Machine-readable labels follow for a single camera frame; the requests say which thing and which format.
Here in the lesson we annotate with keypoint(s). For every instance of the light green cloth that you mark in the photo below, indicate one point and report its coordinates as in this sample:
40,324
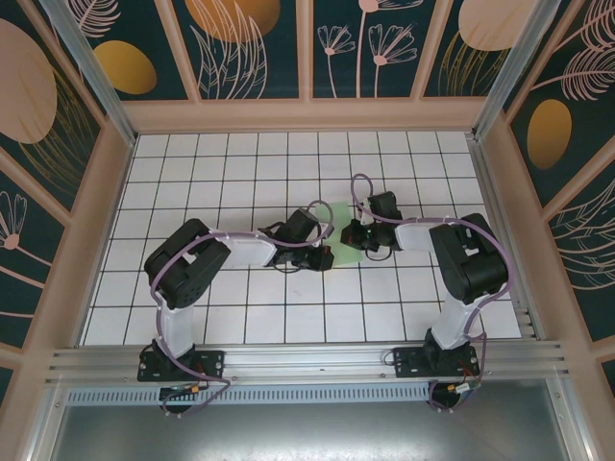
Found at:
338,211

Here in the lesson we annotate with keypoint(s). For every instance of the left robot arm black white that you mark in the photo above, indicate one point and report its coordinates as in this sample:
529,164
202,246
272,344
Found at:
187,259

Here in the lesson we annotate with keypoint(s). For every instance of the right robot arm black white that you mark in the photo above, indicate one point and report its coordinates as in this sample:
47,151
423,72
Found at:
471,259

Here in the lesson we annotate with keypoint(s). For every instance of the grey metal sheet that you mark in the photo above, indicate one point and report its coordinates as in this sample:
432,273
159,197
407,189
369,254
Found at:
307,437

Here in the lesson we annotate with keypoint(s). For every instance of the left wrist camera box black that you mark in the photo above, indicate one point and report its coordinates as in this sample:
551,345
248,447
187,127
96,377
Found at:
323,259

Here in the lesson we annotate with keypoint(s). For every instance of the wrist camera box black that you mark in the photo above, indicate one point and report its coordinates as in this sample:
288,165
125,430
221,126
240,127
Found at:
353,236
323,259

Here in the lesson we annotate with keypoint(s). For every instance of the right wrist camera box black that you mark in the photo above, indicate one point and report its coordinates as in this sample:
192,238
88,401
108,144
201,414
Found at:
353,236

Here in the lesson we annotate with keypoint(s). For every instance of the aluminium side rail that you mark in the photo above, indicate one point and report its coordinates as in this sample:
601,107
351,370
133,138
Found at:
504,230

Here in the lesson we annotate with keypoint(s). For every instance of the wall panel with pink flowers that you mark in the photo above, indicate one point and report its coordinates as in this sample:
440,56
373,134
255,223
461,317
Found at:
365,72

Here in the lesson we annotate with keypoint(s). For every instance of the aluminium base rail beam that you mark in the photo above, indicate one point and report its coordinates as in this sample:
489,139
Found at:
307,360

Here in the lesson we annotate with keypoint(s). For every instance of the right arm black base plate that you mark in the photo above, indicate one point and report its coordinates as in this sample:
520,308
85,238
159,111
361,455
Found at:
408,362

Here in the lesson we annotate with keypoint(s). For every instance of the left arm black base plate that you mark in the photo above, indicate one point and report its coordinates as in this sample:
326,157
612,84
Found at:
211,365

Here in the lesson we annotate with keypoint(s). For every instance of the wall panel with pale circle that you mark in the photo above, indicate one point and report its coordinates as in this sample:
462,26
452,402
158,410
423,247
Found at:
471,62

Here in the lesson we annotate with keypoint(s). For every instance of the wall panel with orange circle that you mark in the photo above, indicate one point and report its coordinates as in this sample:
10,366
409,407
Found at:
230,53

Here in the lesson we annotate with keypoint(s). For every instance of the aluminium corner post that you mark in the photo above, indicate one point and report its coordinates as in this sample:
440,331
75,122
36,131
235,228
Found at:
509,67
86,62

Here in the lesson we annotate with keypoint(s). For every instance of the wall panel with gold oval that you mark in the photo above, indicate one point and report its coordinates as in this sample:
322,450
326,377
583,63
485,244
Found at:
130,62

